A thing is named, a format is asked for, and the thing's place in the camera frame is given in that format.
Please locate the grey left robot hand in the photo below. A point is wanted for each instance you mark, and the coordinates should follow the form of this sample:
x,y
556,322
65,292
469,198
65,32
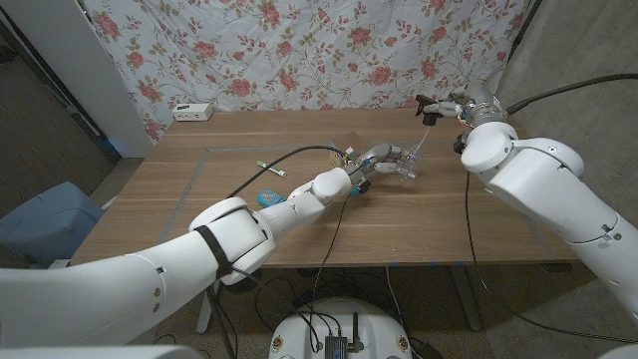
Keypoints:
x,y
384,157

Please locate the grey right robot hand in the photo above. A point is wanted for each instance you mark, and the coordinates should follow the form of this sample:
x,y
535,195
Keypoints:
x,y
468,102

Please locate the clear plastic spray bottle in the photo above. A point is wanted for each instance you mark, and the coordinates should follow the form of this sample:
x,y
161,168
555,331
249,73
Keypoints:
x,y
410,167

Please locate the black trigger pump top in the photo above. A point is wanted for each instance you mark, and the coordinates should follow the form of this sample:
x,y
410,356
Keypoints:
x,y
426,109

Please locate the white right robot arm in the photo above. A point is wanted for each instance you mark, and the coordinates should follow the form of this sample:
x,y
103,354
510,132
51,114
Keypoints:
x,y
548,199

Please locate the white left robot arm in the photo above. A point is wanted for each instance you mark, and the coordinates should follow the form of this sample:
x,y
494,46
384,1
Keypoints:
x,y
124,289

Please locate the colourful coin box package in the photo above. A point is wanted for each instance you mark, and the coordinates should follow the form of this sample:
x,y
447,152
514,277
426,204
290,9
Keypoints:
x,y
344,147

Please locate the black backdrop pole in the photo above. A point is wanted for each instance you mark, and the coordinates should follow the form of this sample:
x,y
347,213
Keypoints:
x,y
526,22

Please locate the green and white marker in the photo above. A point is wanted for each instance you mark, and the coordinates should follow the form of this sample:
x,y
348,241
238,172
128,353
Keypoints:
x,y
271,168

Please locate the floral backdrop cloth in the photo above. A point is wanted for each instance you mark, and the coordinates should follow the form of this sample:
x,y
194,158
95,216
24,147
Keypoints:
x,y
309,55

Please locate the grey table leg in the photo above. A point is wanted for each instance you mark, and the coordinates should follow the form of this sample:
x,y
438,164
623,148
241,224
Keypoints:
x,y
466,299

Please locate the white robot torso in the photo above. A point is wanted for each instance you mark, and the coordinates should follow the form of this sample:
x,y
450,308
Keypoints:
x,y
309,329

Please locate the black power adapter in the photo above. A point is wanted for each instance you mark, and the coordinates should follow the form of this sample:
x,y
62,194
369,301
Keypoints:
x,y
423,349

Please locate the white power strip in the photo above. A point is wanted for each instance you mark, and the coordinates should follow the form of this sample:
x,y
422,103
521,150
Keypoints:
x,y
192,112

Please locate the white table leg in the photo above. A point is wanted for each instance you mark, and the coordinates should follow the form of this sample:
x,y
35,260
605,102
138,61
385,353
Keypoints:
x,y
205,311

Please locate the white wall panel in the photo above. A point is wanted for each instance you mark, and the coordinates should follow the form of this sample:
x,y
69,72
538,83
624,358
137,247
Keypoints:
x,y
75,60

